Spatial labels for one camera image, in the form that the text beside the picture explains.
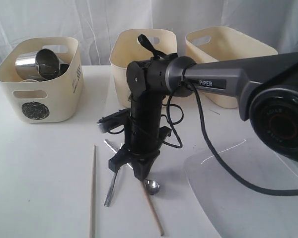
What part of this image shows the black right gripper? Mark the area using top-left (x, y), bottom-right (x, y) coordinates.
top-left (108, 94), bottom-right (170, 180)

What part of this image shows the white plastic bowl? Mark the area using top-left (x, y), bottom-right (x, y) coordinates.
top-left (21, 79), bottom-right (40, 83)

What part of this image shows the cream bin square mark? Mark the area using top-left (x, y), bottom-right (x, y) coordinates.
top-left (184, 26), bottom-right (279, 109)

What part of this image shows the wooden chopstick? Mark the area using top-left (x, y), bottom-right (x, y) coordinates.
top-left (89, 145), bottom-right (96, 238)
top-left (139, 181), bottom-right (164, 237)

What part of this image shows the cream bin triangle mark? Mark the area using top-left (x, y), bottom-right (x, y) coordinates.
top-left (109, 29), bottom-right (177, 108)

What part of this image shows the steel bowl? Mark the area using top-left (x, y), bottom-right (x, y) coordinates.
top-left (58, 63), bottom-right (70, 77)

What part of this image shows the white rectangular plate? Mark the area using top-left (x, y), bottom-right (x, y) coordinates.
top-left (184, 137), bottom-right (298, 238)

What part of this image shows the steel mug front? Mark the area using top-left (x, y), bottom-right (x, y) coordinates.
top-left (15, 51), bottom-right (41, 80)

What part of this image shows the cream bin circle mark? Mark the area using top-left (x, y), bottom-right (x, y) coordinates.
top-left (0, 37), bottom-right (83, 123)

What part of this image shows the steel fork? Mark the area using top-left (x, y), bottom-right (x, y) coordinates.
top-left (104, 139), bottom-right (118, 207)

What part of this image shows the black cable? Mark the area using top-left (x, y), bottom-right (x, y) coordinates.
top-left (137, 34), bottom-right (298, 194)

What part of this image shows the steel mug with wire handle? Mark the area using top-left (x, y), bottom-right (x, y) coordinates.
top-left (35, 49), bottom-right (61, 80)

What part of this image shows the white curtain backdrop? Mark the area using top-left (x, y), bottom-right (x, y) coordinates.
top-left (0, 0), bottom-right (298, 65)

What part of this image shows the steel spoon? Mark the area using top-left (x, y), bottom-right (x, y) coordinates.
top-left (104, 139), bottom-right (160, 195)

